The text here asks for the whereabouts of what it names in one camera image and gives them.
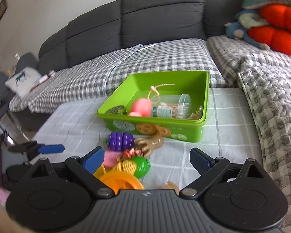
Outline orange toy bowl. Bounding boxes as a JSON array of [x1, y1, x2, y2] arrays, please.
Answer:
[[94, 165, 144, 194]]

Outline purple toy grapes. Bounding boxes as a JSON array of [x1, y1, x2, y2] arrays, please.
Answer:
[[104, 131, 134, 151]]

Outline yellow green toy corn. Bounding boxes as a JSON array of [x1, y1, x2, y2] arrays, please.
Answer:
[[111, 156, 151, 179]]

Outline beige toy hand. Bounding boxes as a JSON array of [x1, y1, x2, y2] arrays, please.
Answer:
[[134, 134, 164, 158]]

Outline light grid pattern sheet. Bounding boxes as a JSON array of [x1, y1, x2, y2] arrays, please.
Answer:
[[33, 88, 262, 189]]

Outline small beige dinosaur toy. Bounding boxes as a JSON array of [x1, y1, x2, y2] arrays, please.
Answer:
[[188, 106, 203, 120]]

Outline white pillow teal animal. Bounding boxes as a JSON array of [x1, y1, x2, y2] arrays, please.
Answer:
[[5, 67, 42, 98]]

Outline clear cotton swab jar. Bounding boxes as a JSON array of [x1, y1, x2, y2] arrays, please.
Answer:
[[151, 94, 191, 119]]

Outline green biscuit tin box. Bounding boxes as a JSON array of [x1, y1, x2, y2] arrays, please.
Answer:
[[98, 70, 210, 143]]

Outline grey checked sofa cover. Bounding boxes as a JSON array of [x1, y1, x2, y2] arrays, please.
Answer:
[[9, 38, 228, 114]]

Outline pink ball toy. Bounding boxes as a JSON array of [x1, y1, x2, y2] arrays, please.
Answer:
[[128, 98, 152, 117]]

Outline quilted grey checked blanket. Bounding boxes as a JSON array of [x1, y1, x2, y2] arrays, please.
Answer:
[[207, 35, 291, 232]]

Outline lower red pumpkin cushion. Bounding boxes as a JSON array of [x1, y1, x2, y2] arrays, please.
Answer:
[[248, 26, 291, 56]]

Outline red pumpkin cushion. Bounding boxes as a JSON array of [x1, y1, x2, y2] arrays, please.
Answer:
[[259, 4, 291, 32], [248, 26, 291, 56]]

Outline blue plush monkey toy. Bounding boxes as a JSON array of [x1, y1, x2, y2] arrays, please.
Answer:
[[224, 10, 270, 50]]

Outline dark grey sofa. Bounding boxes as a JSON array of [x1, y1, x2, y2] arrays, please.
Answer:
[[16, 0, 243, 74]]

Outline upper red pumpkin cushion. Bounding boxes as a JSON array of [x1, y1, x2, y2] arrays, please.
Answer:
[[259, 4, 291, 32]]

